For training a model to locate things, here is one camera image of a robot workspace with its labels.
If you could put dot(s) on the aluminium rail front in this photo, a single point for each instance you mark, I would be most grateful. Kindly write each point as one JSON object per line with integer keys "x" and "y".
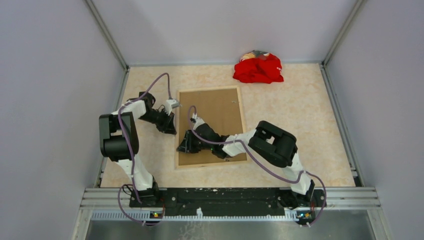
{"x": 113, "y": 204}

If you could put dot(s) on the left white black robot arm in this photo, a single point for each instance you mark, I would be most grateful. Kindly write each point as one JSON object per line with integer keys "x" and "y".
{"x": 118, "y": 141}

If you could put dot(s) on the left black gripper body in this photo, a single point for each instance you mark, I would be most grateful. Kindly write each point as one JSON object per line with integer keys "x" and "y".
{"x": 161, "y": 119}

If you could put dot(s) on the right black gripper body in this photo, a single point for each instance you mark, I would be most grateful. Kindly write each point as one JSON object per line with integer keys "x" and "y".
{"x": 197, "y": 145}

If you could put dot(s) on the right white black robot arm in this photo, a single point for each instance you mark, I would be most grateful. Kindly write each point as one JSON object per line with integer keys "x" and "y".
{"x": 273, "y": 144}

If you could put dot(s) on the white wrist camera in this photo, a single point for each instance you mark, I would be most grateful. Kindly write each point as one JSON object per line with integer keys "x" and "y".
{"x": 171, "y": 104}
{"x": 196, "y": 121}

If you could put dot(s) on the brown cardboard backing board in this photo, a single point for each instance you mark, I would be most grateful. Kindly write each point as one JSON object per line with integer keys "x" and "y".
{"x": 212, "y": 112}

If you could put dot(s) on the red cloth bundle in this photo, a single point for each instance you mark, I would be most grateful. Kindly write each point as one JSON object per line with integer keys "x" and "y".
{"x": 258, "y": 67}

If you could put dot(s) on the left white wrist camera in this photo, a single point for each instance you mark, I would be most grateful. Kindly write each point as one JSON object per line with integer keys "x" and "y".
{"x": 171, "y": 104}

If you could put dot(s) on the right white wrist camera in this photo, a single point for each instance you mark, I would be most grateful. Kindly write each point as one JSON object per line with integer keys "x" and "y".
{"x": 196, "y": 121}

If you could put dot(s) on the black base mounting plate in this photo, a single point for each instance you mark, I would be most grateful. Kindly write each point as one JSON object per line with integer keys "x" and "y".
{"x": 225, "y": 202}

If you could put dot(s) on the wooden picture frame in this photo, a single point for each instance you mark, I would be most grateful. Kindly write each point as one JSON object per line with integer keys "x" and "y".
{"x": 212, "y": 164}

